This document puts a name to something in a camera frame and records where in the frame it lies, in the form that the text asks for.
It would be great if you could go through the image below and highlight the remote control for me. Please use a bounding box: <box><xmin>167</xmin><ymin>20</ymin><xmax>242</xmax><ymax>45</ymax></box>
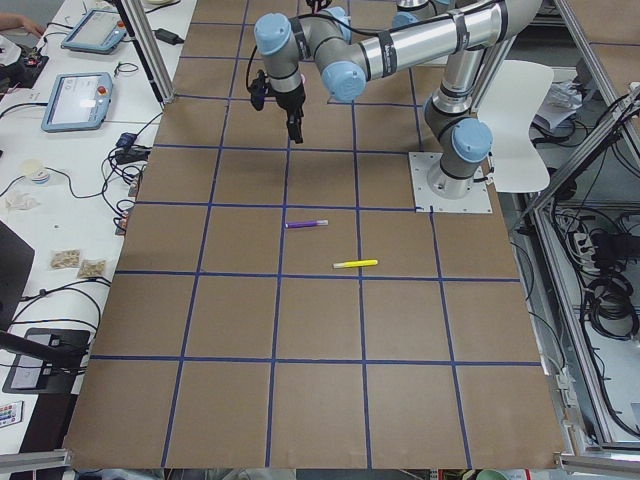
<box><xmin>0</xmin><ymin>400</ymin><xmax>24</xmax><ymax>428</ymax></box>

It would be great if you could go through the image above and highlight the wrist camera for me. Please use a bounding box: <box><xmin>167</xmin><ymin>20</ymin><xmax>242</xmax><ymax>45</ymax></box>
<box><xmin>247</xmin><ymin>70</ymin><xmax>271</xmax><ymax>111</ymax></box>

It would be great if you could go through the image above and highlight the far teach pendant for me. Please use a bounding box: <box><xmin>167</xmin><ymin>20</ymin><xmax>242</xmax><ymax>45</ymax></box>
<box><xmin>61</xmin><ymin>9</ymin><xmax>127</xmax><ymax>55</ymax></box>

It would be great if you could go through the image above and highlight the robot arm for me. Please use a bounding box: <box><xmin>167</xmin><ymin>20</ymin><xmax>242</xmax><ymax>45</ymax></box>
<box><xmin>246</xmin><ymin>1</ymin><xmax>540</xmax><ymax>200</ymax></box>

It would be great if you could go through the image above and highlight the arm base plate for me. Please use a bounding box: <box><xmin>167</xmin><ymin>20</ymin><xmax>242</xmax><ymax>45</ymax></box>
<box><xmin>408</xmin><ymin>152</ymin><xmax>492</xmax><ymax>215</ymax></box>

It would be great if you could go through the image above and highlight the yellow pen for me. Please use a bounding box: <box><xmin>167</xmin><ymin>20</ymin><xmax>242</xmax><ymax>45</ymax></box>
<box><xmin>332</xmin><ymin>259</ymin><xmax>379</xmax><ymax>269</ymax></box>

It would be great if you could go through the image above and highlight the aluminium frame post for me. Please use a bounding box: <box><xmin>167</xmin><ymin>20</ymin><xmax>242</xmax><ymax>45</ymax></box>
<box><xmin>114</xmin><ymin>0</ymin><xmax>175</xmax><ymax>105</ymax></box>

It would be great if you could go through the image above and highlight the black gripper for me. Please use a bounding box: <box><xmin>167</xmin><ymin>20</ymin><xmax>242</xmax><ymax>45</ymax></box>
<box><xmin>275</xmin><ymin>83</ymin><xmax>305</xmax><ymax>144</ymax></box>

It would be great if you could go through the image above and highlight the black power adapter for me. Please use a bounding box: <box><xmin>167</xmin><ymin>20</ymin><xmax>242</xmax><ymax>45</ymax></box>
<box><xmin>114</xmin><ymin>146</ymin><xmax>151</xmax><ymax>165</ymax></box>

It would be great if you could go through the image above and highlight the black camera stand base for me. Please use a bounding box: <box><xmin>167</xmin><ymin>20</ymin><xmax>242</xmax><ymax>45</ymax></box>
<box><xmin>1</xmin><ymin>328</ymin><xmax>90</xmax><ymax>394</ymax></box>

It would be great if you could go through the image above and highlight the black cable bundle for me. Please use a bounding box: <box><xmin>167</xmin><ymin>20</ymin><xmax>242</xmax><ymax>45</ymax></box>
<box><xmin>59</xmin><ymin>144</ymin><xmax>151</xmax><ymax>231</ymax></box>

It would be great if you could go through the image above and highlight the near teach pendant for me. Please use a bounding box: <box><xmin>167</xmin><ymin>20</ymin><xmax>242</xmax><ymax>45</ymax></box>
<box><xmin>41</xmin><ymin>72</ymin><xmax>113</xmax><ymax>133</ymax></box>

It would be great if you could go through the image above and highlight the power strip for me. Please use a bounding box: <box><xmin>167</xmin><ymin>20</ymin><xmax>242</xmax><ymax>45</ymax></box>
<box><xmin>561</xmin><ymin>216</ymin><xmax>595</xmax><ymax>271</ymax></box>

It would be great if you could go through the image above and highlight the crumpled tissue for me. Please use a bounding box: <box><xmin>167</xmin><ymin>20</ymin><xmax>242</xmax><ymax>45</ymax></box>
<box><xmin>5</xmin><ymin>191</ymin><xmax>40</xmax><ymax>211</ymax></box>

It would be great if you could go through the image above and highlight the blue black small device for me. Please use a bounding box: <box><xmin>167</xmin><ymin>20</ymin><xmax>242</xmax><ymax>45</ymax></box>
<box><xmin>116</xmin><ymin>132</ymin><xmax>137</xmax><ymax>149</ymax></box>

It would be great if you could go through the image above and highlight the person hand at desk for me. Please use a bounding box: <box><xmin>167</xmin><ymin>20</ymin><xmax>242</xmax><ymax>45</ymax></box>
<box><xmin>0</xmin><ymin>12</ymin><xmax>45</xmax><ymax>38</ymax></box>

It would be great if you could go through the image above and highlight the white chair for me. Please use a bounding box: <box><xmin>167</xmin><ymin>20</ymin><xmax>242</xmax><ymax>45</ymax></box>
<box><xmin>477</xmin><ymin>60</ymin><xmax>554</xmax><ymax>193</ymax></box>

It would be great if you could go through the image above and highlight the purple pen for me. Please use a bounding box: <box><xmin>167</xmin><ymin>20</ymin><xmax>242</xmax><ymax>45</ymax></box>
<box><xmin>285</xmin><ymin>219</ymin><xmax>329</xmax><ymax>229</ymax></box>

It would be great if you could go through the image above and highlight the paper cup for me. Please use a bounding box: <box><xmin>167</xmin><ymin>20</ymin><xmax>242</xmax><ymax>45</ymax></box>
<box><xmin>21</xmin><ymin>159</ymin><xmax>50</xmax><ymax>185</ymax></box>

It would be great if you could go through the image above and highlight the snack bag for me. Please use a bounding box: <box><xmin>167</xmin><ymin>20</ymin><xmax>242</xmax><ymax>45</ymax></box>
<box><xmin>77</xmin><ymin>259</ymin><xmax>107</xmax><ymax>279</ymax></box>
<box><xmin>49</xmin><ymin>249</ymin><xmax>82</xmax><ymax>270</ymax></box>

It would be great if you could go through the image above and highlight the teach pendant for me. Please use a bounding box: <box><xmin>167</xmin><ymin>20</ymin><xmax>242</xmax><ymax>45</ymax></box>
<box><xmin>61</xmin><ymin>9</ymin><xmax>127</xmax><ymax>55</ymax></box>
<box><xmin>41</xmin><ymin>72</ymin><xmax>113</xmax><ymax>133</ymax></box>

